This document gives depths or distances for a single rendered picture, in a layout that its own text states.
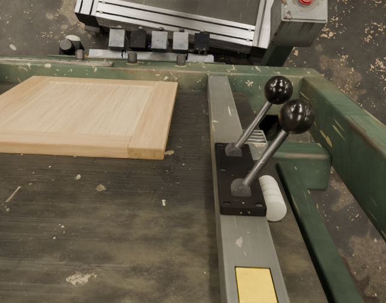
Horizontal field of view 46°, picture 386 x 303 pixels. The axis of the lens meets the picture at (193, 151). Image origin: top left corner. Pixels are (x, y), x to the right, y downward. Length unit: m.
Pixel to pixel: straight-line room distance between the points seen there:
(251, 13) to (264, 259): 1.67
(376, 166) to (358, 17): 1.70
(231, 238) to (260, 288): 0.08
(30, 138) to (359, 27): 1.85
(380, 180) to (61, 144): 0.48
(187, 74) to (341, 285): 0.75
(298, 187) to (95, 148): 0.34
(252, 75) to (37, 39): 1.34
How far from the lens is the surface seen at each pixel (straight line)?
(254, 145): 0.73
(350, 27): 2.34
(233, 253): 0.42
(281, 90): 0.59
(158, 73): 1.18
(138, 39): 1.37
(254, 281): 0.39
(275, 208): 0.55
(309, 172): 0.91
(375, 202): 0.72
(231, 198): 0.50
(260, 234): 0.46
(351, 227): 2.14
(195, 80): 1.18
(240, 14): 2.02
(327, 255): 0.62
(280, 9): 1.25
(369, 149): 0.75
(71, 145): 0.74
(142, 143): 0.74
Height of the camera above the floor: 2.01
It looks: 81 degrees down
